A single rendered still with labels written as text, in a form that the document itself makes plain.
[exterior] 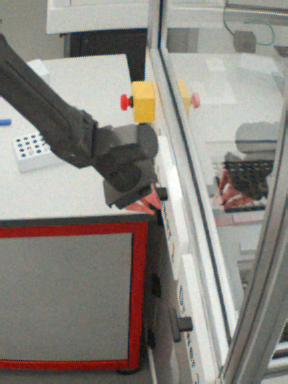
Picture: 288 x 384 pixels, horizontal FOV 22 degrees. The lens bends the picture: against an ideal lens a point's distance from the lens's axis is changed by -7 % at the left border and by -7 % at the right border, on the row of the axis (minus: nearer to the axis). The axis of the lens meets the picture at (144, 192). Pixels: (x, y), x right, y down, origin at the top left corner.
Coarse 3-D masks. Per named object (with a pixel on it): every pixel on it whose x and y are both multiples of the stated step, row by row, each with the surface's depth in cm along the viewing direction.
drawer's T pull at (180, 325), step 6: (168, 312) 125; (174, 312) 124; (174, 318) 123; (180, 318) 123; (186, 318) 123; (174, 324) 122; (180, 324) 122; (186, 324) 122; (192, 324) 122; (174, 330) 121; (180, 330) 122; (186, 330) 122; (174, 336) 120; (180, 336) 121
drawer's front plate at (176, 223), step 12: (156, 156) 158; (168, 156) 150; (156, 168) 159; (168, 168) 148; (168, 180) 145; (168, 192) 144; (168, 204) 145; (180, 204) 141; (168, 216) 146; (180, 216) 138; (168, 228) 146; (180, 228) 136; (180, 240) 134; (180, 252) 136
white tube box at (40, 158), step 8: (24, 136) 174; (32, 136) 174; (40, 136) 174; (16, 144) 171; (24, 144) 171; (32, 144) 172; (40, 144) 172; (16, 152) 169; (24, 152) 169; (40, 152) 170; (48, 152) 170; (16, 160) 172; (24, 160) 168; (32, 160) 169; (40, 160) 170; (48, 160) 171; (56, 160) 172; (24, 168) 170; (32, 168) 171
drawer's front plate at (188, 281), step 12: (180, 264) 134; (192, 264) 130; (180, 276) 134; (192, 276) 128; (192, 288) 126; (192, 300) 124; (192, 312) 123; (204, 324) 120; (192, 336) 123; (204, 336) 118; (192, 348) 123; (204, 348) 117; (192, 360) 124; (204, 360) 115; (192, 372) 124; (204, 372) 113
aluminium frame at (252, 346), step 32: (160, 0) 158; (160, 64) 163; (160, 96) 158; (192, 192) 134; (192, 224) 129; (256, 256) 87; (256, 288) 87; (224, 320) 113; (256, 320) 87; (224, 352) 109; (256, 352) 91
